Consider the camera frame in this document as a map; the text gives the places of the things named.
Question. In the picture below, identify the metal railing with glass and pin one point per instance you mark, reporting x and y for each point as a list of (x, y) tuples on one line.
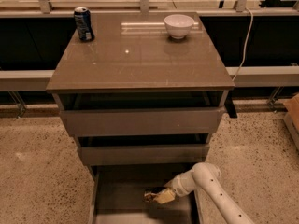
[(140, 3)]

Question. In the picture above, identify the blue soda can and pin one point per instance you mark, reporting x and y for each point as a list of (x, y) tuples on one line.
[(82, 18)]

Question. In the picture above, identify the white ceramic bowl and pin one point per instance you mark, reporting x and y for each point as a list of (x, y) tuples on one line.
[(178, 25)]

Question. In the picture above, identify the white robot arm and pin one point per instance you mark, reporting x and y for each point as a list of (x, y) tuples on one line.
[(204, 176)]

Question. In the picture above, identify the cardboard box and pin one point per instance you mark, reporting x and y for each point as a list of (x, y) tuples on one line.
[(291, 118)]

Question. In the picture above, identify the grey top drawer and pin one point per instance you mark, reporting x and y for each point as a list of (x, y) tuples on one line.
[(89, 123)]

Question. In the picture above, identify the grey middle drawer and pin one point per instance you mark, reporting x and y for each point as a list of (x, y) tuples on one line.
[(127, 155)]

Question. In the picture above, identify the grey drawer cabinet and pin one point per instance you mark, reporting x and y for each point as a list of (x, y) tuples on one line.
[(133, 63)]

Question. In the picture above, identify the grey open bottom drawer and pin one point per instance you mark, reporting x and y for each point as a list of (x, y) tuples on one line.
[(118, 196)]

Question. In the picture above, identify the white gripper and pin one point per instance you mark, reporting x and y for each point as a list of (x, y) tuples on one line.
[(177, 188)]

